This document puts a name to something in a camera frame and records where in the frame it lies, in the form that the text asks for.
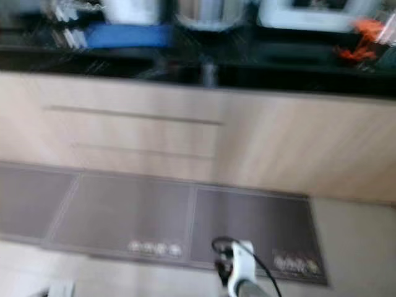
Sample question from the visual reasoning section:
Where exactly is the wooden base cabinet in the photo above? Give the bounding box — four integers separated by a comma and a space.
0, 71, 396, 205

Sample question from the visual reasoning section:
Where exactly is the stainless steel canister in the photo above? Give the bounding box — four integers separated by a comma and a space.
174, 0, 251, 32

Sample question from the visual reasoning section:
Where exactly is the grey floor mat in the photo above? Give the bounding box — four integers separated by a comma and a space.
0, 161, 329, 285

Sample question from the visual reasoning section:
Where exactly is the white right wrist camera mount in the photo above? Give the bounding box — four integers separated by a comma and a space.
226, 240, 257, 291

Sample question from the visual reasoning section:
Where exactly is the orange hanging rag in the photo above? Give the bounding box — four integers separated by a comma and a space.
334, 17, 387, 61

